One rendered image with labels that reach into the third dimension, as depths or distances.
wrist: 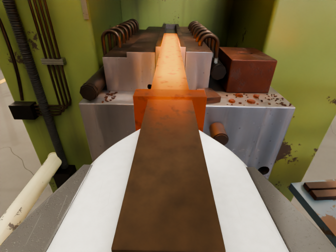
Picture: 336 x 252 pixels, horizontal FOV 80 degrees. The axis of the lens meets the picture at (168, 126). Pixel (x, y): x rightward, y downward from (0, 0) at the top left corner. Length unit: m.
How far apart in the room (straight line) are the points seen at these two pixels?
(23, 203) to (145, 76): 0.44
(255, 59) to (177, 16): 0.50
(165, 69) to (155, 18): 0.66
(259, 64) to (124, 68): 0.25
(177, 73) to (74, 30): 0.40
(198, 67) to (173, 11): 0.49
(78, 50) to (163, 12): 0.40
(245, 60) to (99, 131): 0.30
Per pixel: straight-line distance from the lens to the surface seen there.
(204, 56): 0.39
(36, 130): 0.74
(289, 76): 0.62
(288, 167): 0.82
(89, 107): 0.38
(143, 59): 0.39
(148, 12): 0.86
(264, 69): 0.43
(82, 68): 0.58
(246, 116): 0.39
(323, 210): 0.55
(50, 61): 0.59
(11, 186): 1.75
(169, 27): 0.78
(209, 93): 0.38
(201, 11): 0.86
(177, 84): 0.17
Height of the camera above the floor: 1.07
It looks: 32 degrees down
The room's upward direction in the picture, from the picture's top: 1 degrees clockwise
